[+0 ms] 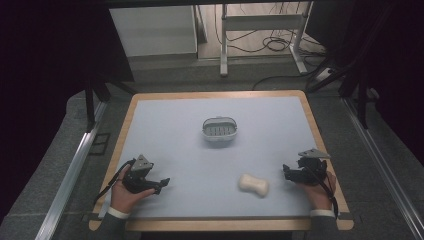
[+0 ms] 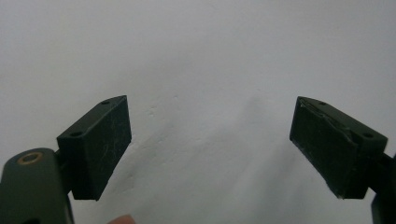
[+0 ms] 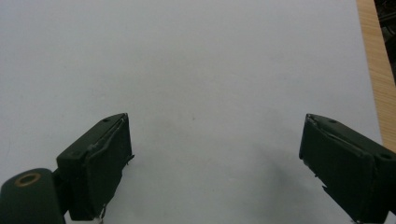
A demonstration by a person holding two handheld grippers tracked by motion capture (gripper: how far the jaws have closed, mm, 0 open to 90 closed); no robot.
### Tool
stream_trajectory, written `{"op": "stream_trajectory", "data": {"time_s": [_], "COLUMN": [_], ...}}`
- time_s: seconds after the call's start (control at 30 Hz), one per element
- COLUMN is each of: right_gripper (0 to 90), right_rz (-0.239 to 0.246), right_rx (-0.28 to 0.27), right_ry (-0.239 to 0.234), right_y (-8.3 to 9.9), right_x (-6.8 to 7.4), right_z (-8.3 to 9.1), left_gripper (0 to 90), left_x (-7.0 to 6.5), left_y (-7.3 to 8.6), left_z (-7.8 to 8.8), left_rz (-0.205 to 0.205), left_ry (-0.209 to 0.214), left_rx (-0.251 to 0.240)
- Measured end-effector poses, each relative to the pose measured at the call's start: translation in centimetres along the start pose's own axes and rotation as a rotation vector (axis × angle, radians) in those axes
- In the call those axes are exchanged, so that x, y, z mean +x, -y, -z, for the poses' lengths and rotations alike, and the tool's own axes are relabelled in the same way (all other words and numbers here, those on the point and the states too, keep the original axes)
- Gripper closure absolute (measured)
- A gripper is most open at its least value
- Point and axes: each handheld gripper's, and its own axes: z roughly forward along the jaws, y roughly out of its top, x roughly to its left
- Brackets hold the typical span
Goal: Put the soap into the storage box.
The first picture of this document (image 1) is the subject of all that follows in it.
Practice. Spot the white soap bar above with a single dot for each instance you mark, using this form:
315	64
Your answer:
253	185

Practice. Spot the white power strip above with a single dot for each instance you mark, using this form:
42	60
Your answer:
324	74

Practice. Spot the person's left hand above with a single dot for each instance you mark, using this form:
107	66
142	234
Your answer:
124	197

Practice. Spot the white metal stand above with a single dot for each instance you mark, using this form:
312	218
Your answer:
260	22

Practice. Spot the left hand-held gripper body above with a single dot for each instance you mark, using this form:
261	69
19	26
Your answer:
141	164

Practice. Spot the white cabinet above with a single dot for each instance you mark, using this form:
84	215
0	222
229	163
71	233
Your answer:
153	30

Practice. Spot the light blue table mat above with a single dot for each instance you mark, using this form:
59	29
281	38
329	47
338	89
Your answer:
200	173

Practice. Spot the aluminium rail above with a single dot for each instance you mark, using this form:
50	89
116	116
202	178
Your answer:
383	170
71	168

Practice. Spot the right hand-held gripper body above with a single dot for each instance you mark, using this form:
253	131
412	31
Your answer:
311	166

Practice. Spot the person's right hand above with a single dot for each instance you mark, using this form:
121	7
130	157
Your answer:
316	196

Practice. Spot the black stand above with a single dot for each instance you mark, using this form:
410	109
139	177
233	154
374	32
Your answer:
361	100
90	103

